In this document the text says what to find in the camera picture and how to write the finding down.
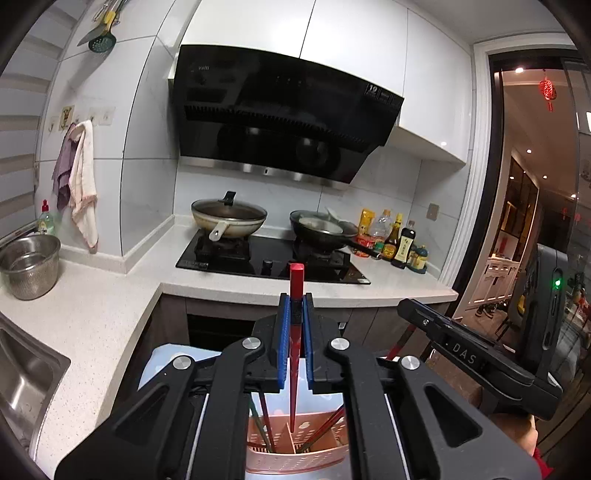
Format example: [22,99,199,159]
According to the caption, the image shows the red chopstick pair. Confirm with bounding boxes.
[290,263,304,432]

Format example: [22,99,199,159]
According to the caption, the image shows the dark maroon chopstick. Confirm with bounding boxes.
[259,392,276,453]

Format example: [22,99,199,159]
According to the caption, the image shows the green chopstick pair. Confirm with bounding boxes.
[249,399,273,453]

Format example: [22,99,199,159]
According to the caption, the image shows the red chopstick group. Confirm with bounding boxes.
[386,324,416,360]

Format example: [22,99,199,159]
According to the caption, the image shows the hanging green skimmer utensils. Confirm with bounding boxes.
[77,0,125,54]

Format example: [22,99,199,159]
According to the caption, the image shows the right hand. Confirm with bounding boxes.
[489,413,538,456]

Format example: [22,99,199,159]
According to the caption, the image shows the pink perforated utensil holder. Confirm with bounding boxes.
[245,412,349,475]

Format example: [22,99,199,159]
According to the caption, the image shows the black gas stove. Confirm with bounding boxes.
[176,230,370,285]

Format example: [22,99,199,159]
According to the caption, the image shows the blue polka dot tablecloth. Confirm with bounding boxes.
[137,343,221,389]

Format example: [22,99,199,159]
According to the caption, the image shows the black wok with lid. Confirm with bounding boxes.
[290,210,382,259]

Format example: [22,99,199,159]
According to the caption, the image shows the brown sauce bottle yellow cap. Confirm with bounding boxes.
[382,213,404,260]

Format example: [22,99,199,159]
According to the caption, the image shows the small green lid jar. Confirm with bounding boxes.
[373,240,384,258]

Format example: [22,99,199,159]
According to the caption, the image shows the red instant noodle cup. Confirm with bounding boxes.
[355,234,375,250]

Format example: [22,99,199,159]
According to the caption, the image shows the small jars on tray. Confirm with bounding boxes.
[407,245,429,274]

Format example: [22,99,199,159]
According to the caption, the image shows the beige wok with lid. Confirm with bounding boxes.
[191,190,267,242]

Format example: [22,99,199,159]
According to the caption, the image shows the dark soy sauce bottle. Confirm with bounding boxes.
[391,220,416,269]

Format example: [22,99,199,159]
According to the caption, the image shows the clear oil bottle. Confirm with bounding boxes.
[369,209,393,242]

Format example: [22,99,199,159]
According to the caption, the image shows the black range hood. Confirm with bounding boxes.
[171,45,404,185]

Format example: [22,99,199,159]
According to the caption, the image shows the stainless steel sink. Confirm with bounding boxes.
[0,317,71,458]

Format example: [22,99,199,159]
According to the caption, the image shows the pink hanging towel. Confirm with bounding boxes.
[68,120,99,252]

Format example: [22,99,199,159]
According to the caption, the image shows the stainless steel pot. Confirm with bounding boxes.
[1,234,61,301]

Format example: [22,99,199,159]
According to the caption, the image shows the green dish soap bottle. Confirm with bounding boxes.
[37,199,55,235]

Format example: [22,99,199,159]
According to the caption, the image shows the purple hanging cloth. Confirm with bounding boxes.
[52,123,78,212]

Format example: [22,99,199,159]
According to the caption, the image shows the red hanging lantern ornament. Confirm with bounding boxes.
[538,70,557,112]

